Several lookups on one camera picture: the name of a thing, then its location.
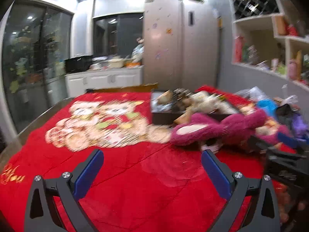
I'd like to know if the clear bag of red food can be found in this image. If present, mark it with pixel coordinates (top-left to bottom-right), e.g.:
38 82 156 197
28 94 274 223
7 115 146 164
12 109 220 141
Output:
235 87 266 102

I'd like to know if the silver refrigerator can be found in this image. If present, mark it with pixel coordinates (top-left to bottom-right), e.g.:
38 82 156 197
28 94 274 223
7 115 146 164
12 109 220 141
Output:
142 0 221 90

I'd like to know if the red bear printed blanket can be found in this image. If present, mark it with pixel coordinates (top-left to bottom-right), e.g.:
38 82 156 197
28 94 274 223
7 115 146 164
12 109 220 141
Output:
0 86 309 232

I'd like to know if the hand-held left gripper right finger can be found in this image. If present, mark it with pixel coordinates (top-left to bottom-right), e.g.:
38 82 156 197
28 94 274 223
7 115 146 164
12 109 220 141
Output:
201 150 282 232

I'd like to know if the dark cardboard box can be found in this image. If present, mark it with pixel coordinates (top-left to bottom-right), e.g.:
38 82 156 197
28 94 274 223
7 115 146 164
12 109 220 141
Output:
151 89 239 126

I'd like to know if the white kitchen cabinet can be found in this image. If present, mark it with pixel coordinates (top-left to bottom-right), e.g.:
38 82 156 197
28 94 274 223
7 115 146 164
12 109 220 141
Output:
64 68 144 97

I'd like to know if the blue plastic bag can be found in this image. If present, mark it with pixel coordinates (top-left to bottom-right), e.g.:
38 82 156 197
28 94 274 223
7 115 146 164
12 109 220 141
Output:
256 99 278 116

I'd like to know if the pink plush toy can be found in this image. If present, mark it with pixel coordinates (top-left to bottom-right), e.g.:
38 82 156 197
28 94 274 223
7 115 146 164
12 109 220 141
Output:
170 109 292 148

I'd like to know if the gold triangular snack packet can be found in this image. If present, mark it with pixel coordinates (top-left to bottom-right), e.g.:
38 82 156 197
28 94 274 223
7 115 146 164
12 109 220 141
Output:
174 111 194 125

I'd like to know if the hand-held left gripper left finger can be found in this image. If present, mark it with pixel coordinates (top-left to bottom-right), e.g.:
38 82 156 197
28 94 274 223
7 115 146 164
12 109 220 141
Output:
24 149 105 232

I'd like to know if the purple cloth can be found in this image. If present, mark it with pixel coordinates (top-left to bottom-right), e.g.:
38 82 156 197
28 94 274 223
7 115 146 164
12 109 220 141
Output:
275 104 309 141

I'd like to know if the glass sliding door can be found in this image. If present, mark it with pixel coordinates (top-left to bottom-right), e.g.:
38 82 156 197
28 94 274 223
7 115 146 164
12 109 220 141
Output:
2 0 74 133

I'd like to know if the kitchen window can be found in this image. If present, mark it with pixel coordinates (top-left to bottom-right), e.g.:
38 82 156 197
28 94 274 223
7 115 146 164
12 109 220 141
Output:
93 12 144 56

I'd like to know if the black microwave oven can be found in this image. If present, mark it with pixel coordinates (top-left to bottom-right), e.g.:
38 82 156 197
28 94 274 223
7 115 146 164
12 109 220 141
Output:
65 56 94 73

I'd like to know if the white wall shelf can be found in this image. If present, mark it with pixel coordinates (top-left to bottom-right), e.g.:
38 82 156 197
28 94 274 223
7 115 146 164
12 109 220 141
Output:
227 0 309 87

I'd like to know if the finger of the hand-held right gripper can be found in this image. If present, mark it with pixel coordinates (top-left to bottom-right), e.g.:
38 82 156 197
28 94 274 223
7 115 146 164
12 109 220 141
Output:
276 130 309 151
247 135 297 157

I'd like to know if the clear plastic bag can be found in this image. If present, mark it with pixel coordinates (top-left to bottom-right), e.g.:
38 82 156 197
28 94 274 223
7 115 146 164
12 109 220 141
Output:
280 94 300 105

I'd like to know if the red box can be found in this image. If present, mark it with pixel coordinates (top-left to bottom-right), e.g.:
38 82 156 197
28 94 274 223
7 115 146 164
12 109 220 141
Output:
234 36 244 63

